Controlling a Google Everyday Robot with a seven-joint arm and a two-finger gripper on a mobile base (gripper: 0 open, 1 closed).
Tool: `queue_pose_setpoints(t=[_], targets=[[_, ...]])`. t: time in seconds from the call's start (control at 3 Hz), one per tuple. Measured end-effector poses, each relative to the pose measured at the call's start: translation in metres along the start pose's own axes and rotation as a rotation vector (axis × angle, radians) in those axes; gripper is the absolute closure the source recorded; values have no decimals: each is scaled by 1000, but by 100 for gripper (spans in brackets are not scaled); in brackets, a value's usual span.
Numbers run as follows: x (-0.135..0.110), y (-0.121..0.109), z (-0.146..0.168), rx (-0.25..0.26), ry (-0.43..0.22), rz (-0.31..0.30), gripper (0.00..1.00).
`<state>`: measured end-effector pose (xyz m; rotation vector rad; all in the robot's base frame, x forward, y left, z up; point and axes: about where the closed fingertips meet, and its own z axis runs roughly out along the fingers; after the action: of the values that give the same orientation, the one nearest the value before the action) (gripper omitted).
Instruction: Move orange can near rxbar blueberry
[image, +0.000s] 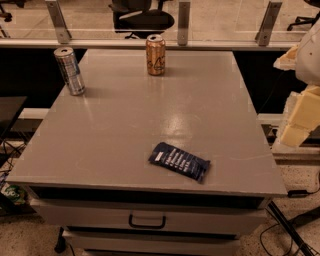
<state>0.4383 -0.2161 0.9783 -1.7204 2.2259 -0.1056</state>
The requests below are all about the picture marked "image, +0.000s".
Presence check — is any cream foam-padded gripper finger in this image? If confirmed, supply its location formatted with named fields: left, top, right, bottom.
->
left=273, top=45, right=298, bottom=71
left=279, top=85, right=320, bottom=147

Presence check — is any orange soda can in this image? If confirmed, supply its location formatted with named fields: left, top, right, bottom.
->
left=146, top=34, right=166, bottom=75

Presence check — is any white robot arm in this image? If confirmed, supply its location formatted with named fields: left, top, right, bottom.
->
left=273, top=21, right=320, bottom=148

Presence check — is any dark blue rxbar wrapper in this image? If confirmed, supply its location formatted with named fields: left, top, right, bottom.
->
left=148, top=142, right=210, bottom=183

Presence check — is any silver blue energy drink can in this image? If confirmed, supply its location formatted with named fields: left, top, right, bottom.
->
left=54, top=47, right=85, bottom=96

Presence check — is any black chair base right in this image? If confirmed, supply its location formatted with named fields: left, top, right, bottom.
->
left=287, top=12, right=320, bottom=31

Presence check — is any black office chair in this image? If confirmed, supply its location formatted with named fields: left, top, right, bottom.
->
left=109, top=0, right=175, bottom=39

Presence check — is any grey drawer cabinet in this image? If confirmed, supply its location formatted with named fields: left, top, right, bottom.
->
left=9, top=50, right=286, bottom=256

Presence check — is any green snack bag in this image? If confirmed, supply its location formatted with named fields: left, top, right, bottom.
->
left=1, top=184, right=26, bottom=205

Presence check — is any metal railing bracket right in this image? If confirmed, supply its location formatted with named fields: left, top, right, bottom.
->
left=255, top=0, right=282, bottom=47

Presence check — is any metal railing bracket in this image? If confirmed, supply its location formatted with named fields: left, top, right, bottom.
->
left=45, top=0, right=72, bottom=44
left=255, top=0, right=282, bottom=47
left=177, top=0, right=191, bottom=46

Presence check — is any metal railing bracket middle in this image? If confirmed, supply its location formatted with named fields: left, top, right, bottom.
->
left=177, top=0, right=191, bottom=46

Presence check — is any black floor cable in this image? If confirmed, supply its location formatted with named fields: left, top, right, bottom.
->
left=259, top=173, right=320, bottom=256

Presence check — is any black drawer handle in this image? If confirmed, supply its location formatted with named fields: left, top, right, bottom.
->
left=128, top=214, right=167, bottom=230

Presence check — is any metal railing bracket left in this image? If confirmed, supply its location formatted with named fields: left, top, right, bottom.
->
left=45, top=0, right=72, bottom=44

